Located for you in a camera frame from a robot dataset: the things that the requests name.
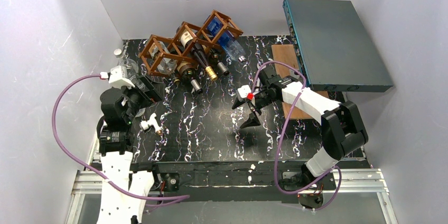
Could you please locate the clear bottle white gold label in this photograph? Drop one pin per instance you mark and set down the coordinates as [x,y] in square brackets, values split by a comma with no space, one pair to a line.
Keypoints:
[138,81]

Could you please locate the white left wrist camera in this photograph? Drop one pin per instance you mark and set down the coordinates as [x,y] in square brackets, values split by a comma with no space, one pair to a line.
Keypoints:
[117,77]

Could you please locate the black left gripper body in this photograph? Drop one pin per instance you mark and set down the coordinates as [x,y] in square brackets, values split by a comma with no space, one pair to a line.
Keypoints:
[147,91]

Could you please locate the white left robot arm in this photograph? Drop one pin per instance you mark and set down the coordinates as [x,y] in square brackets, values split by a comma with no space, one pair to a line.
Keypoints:
[123,189]

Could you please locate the dark wine bottle gold cap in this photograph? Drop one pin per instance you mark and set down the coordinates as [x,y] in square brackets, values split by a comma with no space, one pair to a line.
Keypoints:
[197,52]

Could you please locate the teal metal box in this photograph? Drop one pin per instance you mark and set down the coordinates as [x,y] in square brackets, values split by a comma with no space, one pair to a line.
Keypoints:
[333,48]

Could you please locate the brown wooden wine rack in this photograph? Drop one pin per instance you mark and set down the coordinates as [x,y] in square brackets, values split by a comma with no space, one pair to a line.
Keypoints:
[176,49]

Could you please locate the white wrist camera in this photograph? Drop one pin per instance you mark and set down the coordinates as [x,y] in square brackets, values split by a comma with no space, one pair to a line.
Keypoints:
[246,89]
[117,77]

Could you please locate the blue transparent bottle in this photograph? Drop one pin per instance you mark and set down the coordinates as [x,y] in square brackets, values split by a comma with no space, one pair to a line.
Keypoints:
[227,41]

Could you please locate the wooden board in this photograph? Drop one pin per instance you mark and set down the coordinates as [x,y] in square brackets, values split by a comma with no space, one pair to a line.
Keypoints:
[285,53]

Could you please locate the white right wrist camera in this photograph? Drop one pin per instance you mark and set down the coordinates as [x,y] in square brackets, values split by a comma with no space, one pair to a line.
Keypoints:
[246,89]

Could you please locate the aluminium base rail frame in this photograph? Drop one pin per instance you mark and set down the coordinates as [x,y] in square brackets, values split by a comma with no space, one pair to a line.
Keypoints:
[247,181]

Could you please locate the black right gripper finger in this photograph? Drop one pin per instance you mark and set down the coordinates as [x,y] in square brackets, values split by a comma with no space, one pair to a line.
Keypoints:
[240,100]
[252,121]

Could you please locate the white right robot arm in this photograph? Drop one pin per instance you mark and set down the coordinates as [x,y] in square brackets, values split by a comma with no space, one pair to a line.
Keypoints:
[342,128]

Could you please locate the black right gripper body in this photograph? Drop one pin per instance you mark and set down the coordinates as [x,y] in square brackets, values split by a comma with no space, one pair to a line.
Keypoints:
[259,98]

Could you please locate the clear bottle silver cap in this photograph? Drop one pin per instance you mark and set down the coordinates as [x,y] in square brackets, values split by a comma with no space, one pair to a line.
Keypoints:
[129,64]

